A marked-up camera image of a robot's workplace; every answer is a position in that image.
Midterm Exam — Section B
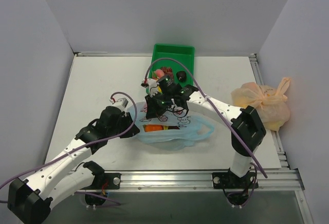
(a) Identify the orange fruit in bag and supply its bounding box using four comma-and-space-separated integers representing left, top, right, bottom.
143, 124, 163, 132

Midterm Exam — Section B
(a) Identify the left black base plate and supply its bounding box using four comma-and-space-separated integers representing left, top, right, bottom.
82, 172, 121, 191

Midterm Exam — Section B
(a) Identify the peach fruit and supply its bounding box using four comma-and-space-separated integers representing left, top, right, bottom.
152, 69, 165, 79

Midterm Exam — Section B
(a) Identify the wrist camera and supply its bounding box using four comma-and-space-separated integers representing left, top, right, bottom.
141, 78, 159, 97
109, 98, 129, 111

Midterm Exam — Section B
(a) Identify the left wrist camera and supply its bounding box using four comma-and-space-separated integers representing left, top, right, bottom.
109, 98, 129, 111

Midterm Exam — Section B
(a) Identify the green plastic tray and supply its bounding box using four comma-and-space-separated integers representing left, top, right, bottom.
148, 44, 195, 87

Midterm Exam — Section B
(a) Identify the red grape bunch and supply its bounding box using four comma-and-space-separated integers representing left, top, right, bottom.
160, 66, 173, 74

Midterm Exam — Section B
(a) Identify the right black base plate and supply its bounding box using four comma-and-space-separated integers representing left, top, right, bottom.
212, 172, 242, 190

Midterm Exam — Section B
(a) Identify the aluminium front rail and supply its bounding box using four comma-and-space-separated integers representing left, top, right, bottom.
28, 170, 305, 193

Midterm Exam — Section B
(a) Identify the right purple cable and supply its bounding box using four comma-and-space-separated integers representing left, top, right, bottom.
143, 58, 268, 179

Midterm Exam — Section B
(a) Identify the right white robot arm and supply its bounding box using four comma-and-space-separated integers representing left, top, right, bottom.
141, 75, 266, 188

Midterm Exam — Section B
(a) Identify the dark purple fruit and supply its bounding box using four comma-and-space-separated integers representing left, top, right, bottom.
176, 70, 187, 83

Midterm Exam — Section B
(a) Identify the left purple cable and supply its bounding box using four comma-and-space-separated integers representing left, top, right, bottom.
0, 91, 137, 204

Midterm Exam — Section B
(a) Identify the blue printed plastic bag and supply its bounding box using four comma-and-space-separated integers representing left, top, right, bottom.
127, 102, 215, 151

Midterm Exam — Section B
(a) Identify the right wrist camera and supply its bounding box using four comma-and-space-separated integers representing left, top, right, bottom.
141, 78, 159, 97

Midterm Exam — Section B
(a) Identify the yellow banana in bag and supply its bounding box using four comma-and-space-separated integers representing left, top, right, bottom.
162, 125, 180, 130

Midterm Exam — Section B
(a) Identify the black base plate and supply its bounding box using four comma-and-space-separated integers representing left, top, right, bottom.
212, 172, 242, 190
82, 172, 121, 191

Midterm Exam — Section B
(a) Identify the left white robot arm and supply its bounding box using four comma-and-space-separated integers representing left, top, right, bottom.
7, 102, 139, 223

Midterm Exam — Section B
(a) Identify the purple cable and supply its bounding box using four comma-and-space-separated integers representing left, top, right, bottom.
143, 58, 268, 179
0, 91, 137, 204

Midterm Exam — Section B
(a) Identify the orange plastic bag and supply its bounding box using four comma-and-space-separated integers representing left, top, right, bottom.
231, 77, 291, 132

